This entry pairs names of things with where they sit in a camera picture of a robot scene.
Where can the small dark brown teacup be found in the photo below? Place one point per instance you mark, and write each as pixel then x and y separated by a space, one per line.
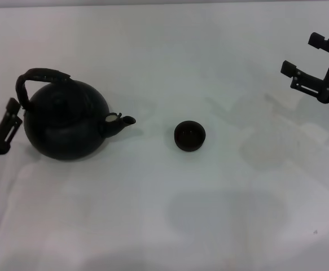
pixel 189 136

